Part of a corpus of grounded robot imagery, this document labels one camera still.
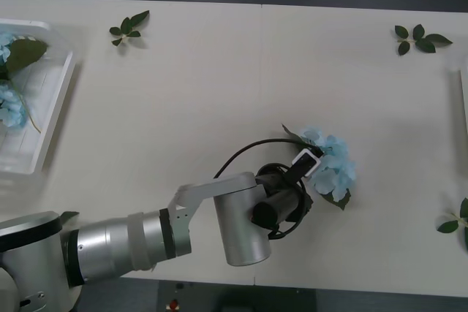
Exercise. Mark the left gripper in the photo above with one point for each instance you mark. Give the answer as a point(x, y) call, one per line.
point(309, 200)

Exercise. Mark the pale blue flower green stem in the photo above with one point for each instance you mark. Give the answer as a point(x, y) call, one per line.
point(336, 169)
point(449, 227)

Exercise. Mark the pale blue flower two heads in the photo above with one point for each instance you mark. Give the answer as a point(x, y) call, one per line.
point(25, 52)

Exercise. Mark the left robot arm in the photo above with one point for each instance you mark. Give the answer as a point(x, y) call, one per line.
point(109, 250)

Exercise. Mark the shallow white box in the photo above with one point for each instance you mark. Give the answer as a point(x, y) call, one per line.
point(55, 107)
point(465, 100)

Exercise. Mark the green leaf twig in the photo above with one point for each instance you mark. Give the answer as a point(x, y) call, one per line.
point(426, 44)
point(126, 25)

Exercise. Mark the pale grey robot torso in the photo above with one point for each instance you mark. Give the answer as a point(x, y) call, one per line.
point(22, 297)

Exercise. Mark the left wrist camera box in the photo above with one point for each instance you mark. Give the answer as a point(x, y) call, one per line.
point(305, 162)

